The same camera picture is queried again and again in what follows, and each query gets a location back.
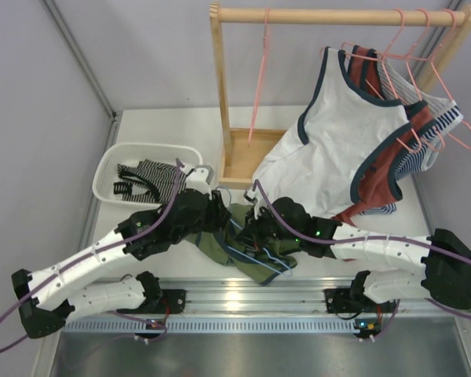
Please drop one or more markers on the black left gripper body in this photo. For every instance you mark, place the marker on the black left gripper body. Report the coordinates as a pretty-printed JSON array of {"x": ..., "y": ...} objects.
[{"x": 220, "y": 212}]

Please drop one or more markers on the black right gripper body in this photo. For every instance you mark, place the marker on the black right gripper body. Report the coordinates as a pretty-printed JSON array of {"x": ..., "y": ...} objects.
[{"x": 265, "y": 228}]

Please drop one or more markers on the blue hanger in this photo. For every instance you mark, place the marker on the blue hanger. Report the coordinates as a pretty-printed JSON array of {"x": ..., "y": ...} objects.
[{"x": 250, "y": 253}]

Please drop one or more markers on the green tank top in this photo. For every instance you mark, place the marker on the green tank top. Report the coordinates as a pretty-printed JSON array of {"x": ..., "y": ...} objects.
[{"x": 210, "y": 245}]

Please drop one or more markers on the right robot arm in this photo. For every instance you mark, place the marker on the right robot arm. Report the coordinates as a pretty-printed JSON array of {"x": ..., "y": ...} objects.
[{"x": 435, "y": 268}]

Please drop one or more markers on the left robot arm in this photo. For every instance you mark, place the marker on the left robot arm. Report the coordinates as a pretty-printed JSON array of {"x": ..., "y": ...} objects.
[{"x": 69, "y": 290}]

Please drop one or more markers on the red tank top navy trim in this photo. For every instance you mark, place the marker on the red tank top navy trim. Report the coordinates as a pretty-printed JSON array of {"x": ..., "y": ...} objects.
[{"x": 378, "y": 188}]

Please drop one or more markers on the white tank top navy trim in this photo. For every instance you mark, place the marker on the white tank top navy trim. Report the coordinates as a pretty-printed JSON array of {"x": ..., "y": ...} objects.
[{"x": 320, "y": 161}]

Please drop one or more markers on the blue white striped tank top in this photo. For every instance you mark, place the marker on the blue white striped tank top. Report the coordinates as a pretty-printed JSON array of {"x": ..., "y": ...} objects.
[{"x": 447, "y": 117}]

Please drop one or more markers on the pink hanger empty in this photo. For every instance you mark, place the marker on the pink hanger empty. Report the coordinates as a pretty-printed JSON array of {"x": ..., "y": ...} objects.
[{"x": 261, "y": 75}]

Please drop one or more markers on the pink hanger with striped top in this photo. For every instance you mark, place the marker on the pink hanger with striped top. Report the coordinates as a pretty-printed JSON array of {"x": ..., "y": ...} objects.
[{"x": 451, "y": 78}]

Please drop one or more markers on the black white striped garment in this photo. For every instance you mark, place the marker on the black white striped garment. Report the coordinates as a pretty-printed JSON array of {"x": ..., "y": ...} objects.
[{"x": 148, "y": 182}]

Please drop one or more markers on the wooden clothes rack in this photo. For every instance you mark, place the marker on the wooden clothes rack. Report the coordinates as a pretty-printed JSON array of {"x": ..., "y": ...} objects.
[{"x": 244, "y": 148}]

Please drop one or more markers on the white plastic basket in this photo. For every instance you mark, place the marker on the white plastic basket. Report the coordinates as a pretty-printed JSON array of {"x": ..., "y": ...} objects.
[{"x": 131, "y": 154}]

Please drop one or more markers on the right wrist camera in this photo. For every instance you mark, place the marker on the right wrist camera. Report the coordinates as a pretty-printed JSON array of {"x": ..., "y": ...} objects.
[{"x": 253, "y": 196}]

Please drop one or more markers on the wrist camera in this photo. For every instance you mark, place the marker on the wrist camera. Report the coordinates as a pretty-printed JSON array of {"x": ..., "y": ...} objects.
[
  {"x": 253, "y": 196},
  {"x": 200, "y": 178}
]

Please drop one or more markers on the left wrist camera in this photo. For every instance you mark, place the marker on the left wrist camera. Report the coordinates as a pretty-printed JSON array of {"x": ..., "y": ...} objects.
[{"x": 200, "y": 178}]

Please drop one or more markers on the aluminium rail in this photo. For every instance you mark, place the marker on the aluminium rail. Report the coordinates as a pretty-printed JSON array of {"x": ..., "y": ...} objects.
[{"x": 238, "y": 297}]

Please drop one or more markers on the white slotted cable duct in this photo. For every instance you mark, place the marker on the white slotted cable duct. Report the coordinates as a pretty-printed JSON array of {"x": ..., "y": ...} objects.
[{"x": 230, "y": 325}]

